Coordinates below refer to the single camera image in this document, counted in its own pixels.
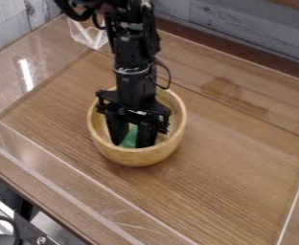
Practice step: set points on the green rectangular block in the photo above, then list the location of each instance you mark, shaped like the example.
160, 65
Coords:
131, 138

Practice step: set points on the black metal bracket with bolt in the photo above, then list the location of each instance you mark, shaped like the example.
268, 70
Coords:
31, 235

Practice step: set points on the clear acrylic corner bracket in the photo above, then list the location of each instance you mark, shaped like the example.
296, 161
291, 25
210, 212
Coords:
90, 37

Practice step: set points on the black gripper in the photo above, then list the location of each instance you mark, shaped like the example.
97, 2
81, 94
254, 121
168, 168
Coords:
134, 96

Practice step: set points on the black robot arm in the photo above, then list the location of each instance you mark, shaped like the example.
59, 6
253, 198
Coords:
130, 26

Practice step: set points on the brown wooden bowl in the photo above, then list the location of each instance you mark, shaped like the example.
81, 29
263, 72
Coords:
141, 157

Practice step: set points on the clear acrylic tray wall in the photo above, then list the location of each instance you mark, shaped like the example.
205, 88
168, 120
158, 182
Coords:
226, 190

